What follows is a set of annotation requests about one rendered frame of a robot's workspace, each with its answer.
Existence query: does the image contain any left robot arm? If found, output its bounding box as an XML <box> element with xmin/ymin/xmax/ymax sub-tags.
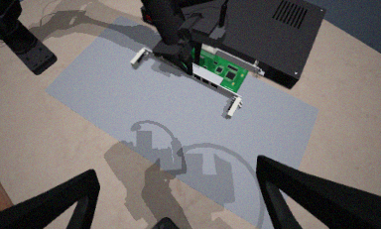
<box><xmin>0</xmin><ymin>0</ymin><xmax>226</xmax><ymax>72</ymax></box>

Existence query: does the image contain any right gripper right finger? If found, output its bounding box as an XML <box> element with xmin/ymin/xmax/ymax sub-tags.
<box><xmin>256</xmin><ymin>155</ymin><xmax>381</xmax><ymax>229</ymax></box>

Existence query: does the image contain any green circuit board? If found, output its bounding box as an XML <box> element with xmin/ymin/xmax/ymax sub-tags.
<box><xmin>130</xmin><ymin>44</ymin><xmax>249</xmax><ymax>119</ymax></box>

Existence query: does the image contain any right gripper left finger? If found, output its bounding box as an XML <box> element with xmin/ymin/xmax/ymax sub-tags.
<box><xmin>0</xmin><ymin>170</ymin><xmax>100</xmax><ymax>229</ymax></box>

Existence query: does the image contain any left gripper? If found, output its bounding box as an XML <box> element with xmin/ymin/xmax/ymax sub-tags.
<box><xmin>151</xmin><ymin>7</ymin><xmax>218</xmax><ymax>75</ymax></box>

